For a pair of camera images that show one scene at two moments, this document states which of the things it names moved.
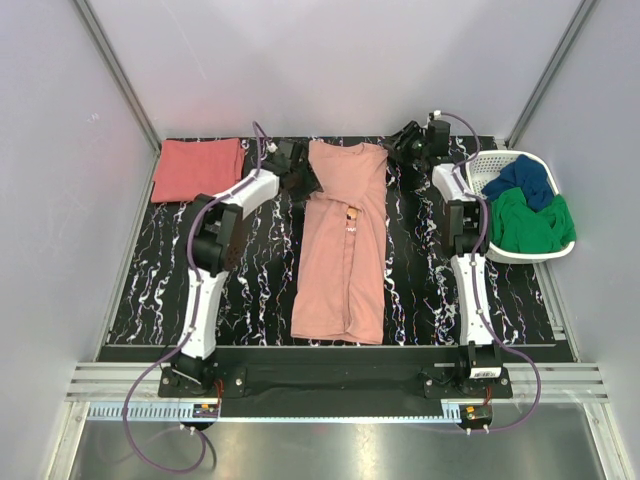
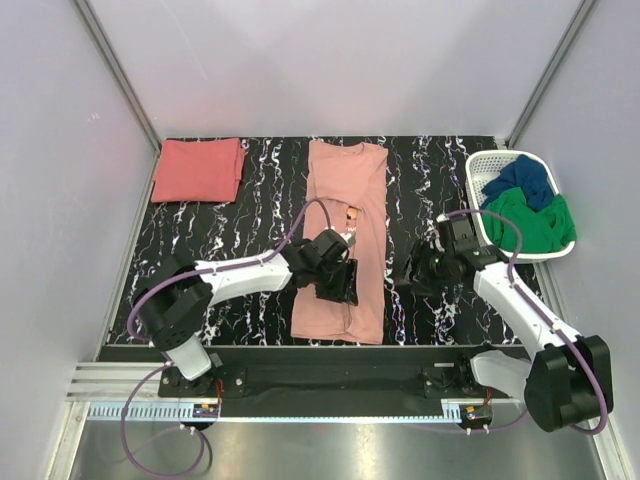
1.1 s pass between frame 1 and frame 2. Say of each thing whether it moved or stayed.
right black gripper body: moved
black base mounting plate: stayed
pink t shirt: stayed
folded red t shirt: stayed
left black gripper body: moved
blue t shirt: stayed
